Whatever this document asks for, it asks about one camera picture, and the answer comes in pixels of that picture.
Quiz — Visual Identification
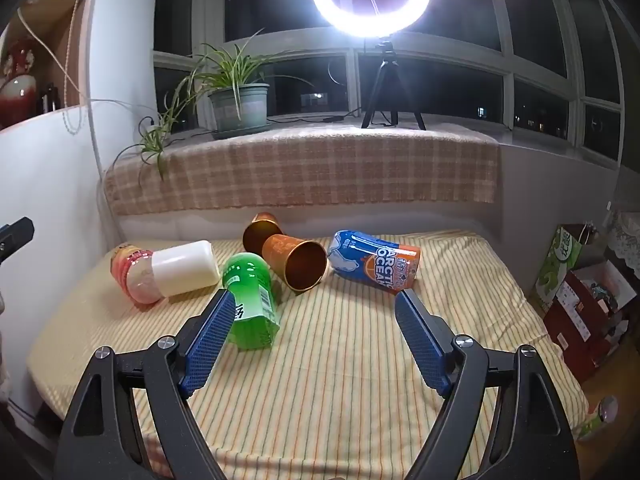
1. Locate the blue orange Arctic Ocean cup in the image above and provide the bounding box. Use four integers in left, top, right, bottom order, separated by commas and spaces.
328, 230, 421, 292

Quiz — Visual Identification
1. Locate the red orange printed cup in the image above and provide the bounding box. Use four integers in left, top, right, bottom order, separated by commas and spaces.
110, 244, 164, 310

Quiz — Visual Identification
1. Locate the white cup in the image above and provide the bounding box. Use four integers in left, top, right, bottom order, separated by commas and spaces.
151, 240, 221, 297

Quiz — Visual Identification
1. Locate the green plastic cup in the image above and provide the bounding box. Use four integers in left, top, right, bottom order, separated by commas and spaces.
222, 252, 280, 351

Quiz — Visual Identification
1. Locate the orange copper cup rear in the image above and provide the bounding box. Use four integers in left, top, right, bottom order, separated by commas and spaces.
242, 212, 282, 256

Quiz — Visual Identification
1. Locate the orange copper cup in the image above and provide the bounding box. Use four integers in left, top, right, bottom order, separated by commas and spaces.
262, 234, 326, 292
242, 212, 282, 256

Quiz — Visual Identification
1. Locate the orange copper cup front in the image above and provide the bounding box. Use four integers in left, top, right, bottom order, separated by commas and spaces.
262, 234, 326, 292

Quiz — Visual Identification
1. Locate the red cardboard box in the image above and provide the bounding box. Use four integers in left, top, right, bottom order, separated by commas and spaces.
544, 260, 639, 384

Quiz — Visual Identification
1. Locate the red white ceramic vase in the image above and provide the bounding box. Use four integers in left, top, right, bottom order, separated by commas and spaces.
0, 38, 37, 128

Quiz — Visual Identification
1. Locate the striped yellow mattress cloth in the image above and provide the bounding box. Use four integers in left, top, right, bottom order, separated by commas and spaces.
27, 231, 588, 479

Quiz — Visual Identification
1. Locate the green white carton box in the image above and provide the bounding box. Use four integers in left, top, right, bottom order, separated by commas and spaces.
529, 223, 592, 313

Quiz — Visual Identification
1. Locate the green plant pot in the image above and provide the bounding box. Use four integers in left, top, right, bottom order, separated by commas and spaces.
208, 84, 269, 140

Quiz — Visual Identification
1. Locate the plaid checkered blanket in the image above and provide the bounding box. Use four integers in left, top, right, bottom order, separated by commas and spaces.
104, 124, 500, 217

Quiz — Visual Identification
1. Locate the spider plant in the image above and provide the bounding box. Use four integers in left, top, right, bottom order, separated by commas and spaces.
110, 40, 284, 177

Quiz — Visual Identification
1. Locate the black tripod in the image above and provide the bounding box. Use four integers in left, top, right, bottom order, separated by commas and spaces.
361, 38, 426, 130

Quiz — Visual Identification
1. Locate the white hanging cord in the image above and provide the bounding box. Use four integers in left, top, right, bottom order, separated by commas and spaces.
16, 0, 97, 137

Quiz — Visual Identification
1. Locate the wooden wall shelf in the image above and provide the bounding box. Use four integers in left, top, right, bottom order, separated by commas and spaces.
1, 0, 94, 132

